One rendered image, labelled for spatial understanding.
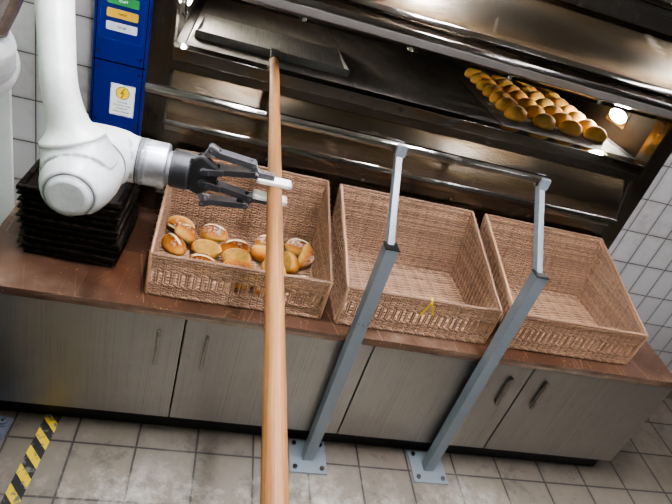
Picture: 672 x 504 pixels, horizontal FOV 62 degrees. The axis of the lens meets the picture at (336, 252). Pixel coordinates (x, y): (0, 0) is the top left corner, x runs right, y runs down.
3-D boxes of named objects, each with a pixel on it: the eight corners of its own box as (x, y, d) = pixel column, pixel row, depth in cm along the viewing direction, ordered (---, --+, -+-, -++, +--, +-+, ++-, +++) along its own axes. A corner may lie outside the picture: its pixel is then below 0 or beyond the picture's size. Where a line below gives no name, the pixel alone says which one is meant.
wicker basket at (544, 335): (455, 266, 234) (482, 210, 220) (570, 287, 247) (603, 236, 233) (494, 347, 194) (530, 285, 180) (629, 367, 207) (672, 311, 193)
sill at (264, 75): (174, 53, 182) (175, 41, 180) (631, 168, 225) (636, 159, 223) (171, 58, 177) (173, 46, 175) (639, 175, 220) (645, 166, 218)
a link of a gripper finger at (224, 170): (202, 168, 111) (202, 161, 110) (259, 172, 113) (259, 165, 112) (200, 176, 108) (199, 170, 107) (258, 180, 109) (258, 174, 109)
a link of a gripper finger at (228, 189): (199, 180, 108) (197, 186, 109) (253, 200, 112) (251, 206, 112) (201, 171, 112) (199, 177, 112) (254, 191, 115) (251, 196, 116)
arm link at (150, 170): (142, 171, 113) (172, 177, 115) (132, 192, 106) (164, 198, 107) (147, 129, 109) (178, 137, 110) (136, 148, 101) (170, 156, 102)
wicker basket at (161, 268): (164, 213, 206) (174, 145, 191) (312, 240, 219) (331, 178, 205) (140, 295, 166) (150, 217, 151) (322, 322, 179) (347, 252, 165)
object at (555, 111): (461, 73, 266) (465, 62, 263) (547, 97, 278) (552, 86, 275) (506, 120, 216) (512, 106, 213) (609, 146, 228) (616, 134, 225)
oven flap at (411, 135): (164, 124, 187) (174, 63, 183) (610, 222, 230) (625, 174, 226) (163, 124, 183) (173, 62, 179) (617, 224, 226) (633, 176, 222)
